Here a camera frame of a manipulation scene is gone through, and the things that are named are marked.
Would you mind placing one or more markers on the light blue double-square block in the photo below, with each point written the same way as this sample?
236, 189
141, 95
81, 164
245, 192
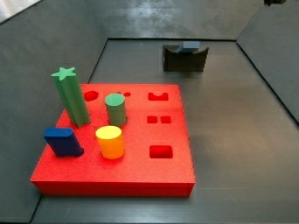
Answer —
188, 47

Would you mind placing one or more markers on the yellow cylinder peg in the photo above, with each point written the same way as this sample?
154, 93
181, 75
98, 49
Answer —
110, 142

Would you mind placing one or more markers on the dark blue rounded peg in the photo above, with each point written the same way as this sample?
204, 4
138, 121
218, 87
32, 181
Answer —
62, 142

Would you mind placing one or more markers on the red shape-sorter board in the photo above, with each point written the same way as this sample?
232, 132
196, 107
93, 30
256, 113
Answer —
134, 143

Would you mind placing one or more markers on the black curved holder stand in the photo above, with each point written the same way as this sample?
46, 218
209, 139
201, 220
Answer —
182, 61

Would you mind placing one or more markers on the green cylinder peg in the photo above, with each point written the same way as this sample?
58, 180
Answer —
116, 113

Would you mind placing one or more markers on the green star-shaped peg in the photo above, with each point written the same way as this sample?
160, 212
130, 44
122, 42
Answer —
68, 87

